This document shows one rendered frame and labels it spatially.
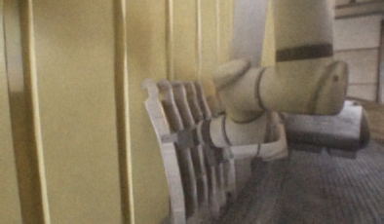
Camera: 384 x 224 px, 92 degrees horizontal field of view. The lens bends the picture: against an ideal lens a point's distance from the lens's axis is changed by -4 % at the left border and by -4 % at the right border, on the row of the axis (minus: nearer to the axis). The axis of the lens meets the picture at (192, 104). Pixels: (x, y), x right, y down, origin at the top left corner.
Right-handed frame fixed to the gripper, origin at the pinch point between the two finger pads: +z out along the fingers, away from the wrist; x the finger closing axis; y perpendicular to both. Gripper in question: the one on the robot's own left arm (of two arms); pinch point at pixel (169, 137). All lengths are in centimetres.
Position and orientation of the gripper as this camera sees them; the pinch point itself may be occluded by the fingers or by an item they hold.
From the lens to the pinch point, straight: 64.3
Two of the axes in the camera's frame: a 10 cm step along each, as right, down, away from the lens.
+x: -5.1, 0.8, -8.6
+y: -2.0, -9.8, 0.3
